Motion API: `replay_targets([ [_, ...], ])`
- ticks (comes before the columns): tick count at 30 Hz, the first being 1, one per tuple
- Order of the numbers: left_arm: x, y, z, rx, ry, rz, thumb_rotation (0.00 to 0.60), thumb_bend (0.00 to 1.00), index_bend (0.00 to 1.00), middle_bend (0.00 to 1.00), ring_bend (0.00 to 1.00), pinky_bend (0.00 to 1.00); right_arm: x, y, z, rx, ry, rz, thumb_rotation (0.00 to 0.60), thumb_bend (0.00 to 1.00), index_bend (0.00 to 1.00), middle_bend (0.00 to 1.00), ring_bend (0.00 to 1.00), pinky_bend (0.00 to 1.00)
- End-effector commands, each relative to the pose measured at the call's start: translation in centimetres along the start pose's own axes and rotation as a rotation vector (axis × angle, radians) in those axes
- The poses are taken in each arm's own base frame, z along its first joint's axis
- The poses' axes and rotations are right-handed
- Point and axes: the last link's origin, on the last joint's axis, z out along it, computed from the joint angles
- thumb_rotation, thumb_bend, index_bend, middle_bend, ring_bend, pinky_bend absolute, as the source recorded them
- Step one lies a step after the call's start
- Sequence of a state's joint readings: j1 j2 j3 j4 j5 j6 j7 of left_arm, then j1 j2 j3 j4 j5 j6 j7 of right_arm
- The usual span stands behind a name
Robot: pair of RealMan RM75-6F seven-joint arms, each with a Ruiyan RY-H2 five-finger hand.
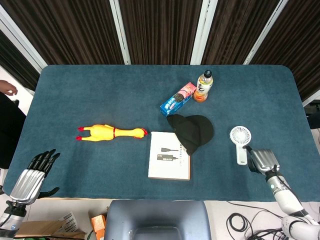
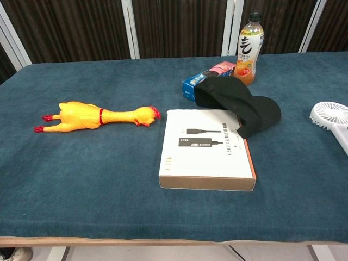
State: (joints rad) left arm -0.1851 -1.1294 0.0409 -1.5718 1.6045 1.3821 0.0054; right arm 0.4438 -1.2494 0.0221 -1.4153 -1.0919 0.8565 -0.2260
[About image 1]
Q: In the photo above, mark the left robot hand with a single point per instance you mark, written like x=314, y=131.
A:
x=26, y=183

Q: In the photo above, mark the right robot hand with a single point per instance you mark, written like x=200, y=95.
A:
x=263, y=157

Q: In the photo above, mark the white handheld fan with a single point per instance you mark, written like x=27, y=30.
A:
x=240, y=140

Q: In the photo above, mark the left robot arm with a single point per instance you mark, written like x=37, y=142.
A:
x=10, y=217

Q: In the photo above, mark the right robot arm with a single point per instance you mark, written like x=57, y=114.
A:
x=287, y=197

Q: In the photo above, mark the brown cardboard box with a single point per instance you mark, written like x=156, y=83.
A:
x=47, y=228

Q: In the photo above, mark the person in black clothes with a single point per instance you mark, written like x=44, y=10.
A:
x=7, y=125

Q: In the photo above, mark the black beanie hat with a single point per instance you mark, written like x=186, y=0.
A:
x=193, y=132

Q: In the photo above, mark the orange small box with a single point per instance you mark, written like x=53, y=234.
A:
x=98, y=222

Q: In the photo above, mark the orange drink bottle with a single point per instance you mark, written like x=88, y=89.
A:
x=203, y=86

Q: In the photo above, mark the yellow rubber chicken toy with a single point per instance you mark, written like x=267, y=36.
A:
x=105, y=132

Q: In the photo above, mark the white paper box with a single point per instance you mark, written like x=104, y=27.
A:
x=166, y=162

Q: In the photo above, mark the blue pink cookie box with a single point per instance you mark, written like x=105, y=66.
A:
x=177, y=100

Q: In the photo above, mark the blue table cloth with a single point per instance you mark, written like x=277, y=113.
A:
x=100, y=100

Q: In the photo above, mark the dark brown curtain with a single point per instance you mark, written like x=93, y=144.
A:
x=160, y=30

